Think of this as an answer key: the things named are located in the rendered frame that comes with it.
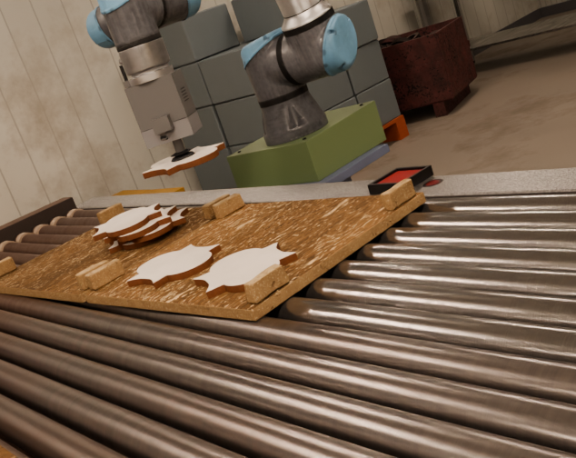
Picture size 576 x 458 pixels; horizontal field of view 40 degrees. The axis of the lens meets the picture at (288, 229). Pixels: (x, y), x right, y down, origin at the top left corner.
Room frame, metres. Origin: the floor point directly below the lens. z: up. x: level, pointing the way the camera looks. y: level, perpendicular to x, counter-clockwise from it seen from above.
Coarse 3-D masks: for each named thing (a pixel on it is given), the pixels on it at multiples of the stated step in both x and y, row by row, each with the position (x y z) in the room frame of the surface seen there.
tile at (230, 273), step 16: (240, 256) 1.03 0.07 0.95; (256, 256) 1.01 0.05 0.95; (272, 256) 0.98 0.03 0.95; (288, 256) 0.96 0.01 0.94; (224, 272) 0.99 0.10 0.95; (240, 272) 0.96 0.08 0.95; (256, 272) 0.94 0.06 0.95; (208, 288) 0.94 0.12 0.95; (224, 288) 0.94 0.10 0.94; (240, 288) 0.92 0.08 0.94
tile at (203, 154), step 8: (216, 144) 1.32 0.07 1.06; (200, 152) 1.31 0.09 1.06; (208, 152) 1.28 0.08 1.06; (216, 152) 1.28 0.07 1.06; (168, 160) 1.34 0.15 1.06; (184, 160) 1.28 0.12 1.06; (192, 160) 1.25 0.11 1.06; (200, 160) 1.25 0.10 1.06; (208, 160) 1.26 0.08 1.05; (152, 168) 1.32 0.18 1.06; (160, 168) 1.28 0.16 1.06; (168, 168) 1.25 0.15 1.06; (176, 168) 1.26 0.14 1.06; (184, 168) 1.26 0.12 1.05; (144, 176) 1.31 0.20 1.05; (152, 176) 1.30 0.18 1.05
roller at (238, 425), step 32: (0, 352) 1.12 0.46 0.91; (32, 352) 1.03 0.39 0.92; (64, 352) 0.99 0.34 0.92; (96, 384) 0.85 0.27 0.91; (128, 384) 0.80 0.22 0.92; (160, 384) 0.77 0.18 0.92; (160, 416) 0.73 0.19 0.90; (192, 416) 0.68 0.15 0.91; (224, 416) 0.65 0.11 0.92; (256, 416) 0.63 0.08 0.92; (256, 448) 0.60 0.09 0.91; (288, 448) 0.57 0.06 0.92; (320, 448) 0.54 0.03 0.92; (352, 448) 0.53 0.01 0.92
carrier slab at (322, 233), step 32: (224, 224) 1.28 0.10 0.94; (256, 224) 1.21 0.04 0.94; (288, 224) 1.15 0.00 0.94; (320, 224) 1.09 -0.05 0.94; (352, 224) 1.03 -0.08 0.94; (384, 224) 1.01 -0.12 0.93; (224, 256) 1.10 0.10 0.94; (320, 256) 0.95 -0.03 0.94; (128, 288) 1.11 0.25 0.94; (160, 288) 1.05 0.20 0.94; (192, 288) 1.00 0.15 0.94; (288, 288) 0.89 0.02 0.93; (256, 320) 0.85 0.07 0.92
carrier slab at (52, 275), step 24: (192, 216) 1.43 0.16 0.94; (72, 240) 1.61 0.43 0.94; (168, 240) 1.31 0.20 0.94; (24, 264) 1.54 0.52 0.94; (48, 264) 1.46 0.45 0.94; (72, 264) 1.39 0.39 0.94; (0, 288) 1.42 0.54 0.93; (24, 288) 1.34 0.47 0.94; (48, 288) 1.28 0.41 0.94; (72, 288) 1.22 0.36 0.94
